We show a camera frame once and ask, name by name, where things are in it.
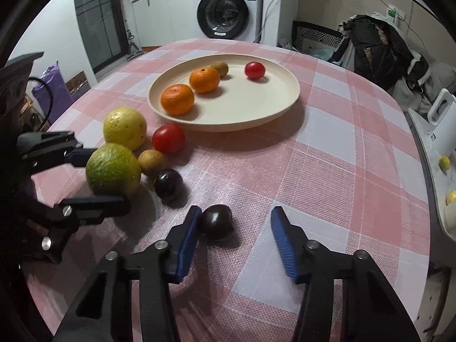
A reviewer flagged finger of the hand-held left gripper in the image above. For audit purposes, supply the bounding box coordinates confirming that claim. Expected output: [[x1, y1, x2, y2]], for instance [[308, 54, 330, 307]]
[[37, 196, 132, 263], [21, 131, 98, 173]]

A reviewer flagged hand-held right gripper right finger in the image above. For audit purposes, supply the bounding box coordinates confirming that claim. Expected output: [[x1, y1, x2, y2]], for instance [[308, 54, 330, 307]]
[[270, 206, 423, 342]]

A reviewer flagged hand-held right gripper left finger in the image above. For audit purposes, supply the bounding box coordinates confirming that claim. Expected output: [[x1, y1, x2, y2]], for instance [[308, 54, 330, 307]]
[[53, 205, 203, 342]]

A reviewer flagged green orange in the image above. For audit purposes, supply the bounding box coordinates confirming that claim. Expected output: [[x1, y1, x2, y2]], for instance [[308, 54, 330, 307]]
[[86, 143, 142, 199]]

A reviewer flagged dark purple plum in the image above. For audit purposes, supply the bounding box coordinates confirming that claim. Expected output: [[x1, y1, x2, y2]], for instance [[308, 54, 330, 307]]
[[198, 204, 234, 240], [154, 169, 185, 200]]

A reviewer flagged yellow lemon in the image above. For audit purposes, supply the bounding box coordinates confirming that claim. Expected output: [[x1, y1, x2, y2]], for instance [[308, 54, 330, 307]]
[[103, 106, 147, 151]]

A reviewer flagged red tomato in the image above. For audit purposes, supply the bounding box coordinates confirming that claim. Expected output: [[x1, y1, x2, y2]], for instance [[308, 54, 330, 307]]
[[152, 123, 186, 154], [245, 62, 266, 80]]

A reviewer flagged orange tangerine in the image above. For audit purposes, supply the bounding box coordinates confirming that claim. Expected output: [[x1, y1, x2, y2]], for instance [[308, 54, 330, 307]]
[[160, 84, 195, 116], [189, 68, 220, 94]]

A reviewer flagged cream round plate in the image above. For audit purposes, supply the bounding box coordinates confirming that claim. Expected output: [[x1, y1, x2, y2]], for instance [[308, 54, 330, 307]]
[[148, 54, 300, 132]]

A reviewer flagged purple plastic bag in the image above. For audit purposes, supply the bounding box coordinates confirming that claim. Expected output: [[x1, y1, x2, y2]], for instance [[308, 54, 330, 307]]
[[31, 61, 75, 122]]

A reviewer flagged patterned cardboard box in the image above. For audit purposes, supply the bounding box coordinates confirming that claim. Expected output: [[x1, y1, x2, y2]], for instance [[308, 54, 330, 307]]
[[65, 71, 91, 97]]

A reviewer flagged dark glass door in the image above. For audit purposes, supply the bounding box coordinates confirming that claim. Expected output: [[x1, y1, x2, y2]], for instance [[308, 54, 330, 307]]
[[73, 0, 129, 70]]

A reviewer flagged grey floor mop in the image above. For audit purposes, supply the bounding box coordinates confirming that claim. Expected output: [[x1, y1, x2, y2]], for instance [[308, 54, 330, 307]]
[[123, 7, 145, 61]]

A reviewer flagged white kitchen base cabinet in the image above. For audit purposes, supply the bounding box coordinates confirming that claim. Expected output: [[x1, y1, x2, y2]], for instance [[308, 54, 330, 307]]
[[132, 0, 200, 48]]

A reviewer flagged grey side cabinet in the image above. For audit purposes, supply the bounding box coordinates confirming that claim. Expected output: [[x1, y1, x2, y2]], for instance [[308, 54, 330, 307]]
[[406, 109, 456, 342]]

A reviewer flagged pale blue plastic bag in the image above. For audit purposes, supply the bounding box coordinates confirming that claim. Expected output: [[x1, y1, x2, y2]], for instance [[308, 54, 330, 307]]
[[278, 37, 343, 61]]

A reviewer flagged white washing machine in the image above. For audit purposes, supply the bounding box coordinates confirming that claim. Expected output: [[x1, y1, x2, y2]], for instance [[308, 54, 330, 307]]
[[192, 0, 265, 43]]

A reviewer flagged white electric kettle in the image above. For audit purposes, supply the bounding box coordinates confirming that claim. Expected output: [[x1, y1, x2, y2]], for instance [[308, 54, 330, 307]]
[[427, 88, 456, 152]]

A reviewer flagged black patterned crate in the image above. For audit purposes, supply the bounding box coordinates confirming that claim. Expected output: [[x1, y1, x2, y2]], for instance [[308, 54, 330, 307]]
[[292, 20, 344, 54]]

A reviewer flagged dark jacket pile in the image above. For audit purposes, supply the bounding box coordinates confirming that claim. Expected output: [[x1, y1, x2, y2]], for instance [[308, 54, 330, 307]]
[[337, 14, 430, 91]]

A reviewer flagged grey cushion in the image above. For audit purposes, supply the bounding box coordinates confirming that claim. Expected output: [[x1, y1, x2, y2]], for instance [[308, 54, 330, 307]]
[[420, 62, 456, 97]]

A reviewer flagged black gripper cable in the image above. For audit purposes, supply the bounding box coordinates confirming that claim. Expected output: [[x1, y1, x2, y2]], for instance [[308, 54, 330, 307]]
[[30, 76, 54, 132]]

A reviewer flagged wall socket with green plug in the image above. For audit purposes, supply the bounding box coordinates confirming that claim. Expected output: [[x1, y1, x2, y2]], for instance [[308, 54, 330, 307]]
[[386, 4, 407, 22]]

